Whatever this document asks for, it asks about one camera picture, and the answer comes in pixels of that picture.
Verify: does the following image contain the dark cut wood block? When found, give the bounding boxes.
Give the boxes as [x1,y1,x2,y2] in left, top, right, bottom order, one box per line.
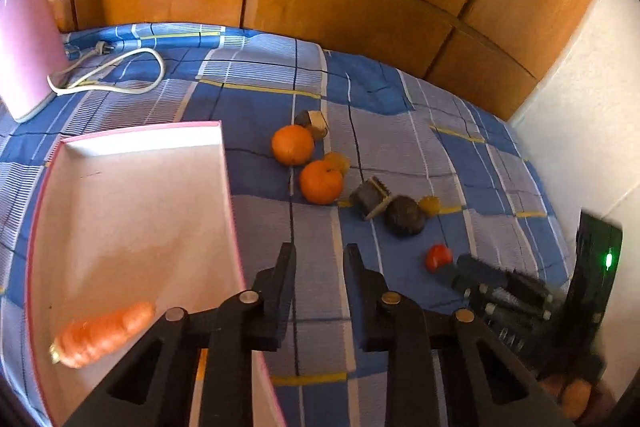
[349,176,394,221]

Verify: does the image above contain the white kettle power cord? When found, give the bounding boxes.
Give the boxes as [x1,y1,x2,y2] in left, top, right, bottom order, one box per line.
[46,40,167,96]

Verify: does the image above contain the small orange fruit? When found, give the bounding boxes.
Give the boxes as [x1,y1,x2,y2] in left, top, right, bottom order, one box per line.
[538,375,592,421]

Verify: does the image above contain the pink electric kettle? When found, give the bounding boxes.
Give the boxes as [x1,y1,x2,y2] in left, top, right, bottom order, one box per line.
[1,0,68,122]

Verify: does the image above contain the blue plaid tablecloth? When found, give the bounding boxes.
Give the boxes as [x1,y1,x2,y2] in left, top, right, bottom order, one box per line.
[1,23,574,426]

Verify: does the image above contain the tan cut wood block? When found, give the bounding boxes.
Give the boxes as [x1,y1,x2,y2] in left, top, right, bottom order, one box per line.
[294,110,329,141]

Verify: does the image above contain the orange carrot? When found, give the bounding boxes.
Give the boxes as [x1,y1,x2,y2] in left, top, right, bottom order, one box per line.
[49,301,155,369]

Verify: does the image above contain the orange mandarin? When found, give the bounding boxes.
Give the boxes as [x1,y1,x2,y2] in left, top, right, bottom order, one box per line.
[271,124,314,167]
[298,159,344,205]

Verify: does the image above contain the small red tomato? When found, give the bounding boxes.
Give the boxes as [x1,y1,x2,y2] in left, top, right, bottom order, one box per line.
[424,244,454,274]

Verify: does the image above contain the dark round fruit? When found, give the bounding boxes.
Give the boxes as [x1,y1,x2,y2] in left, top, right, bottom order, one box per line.
[384,195,426,237]

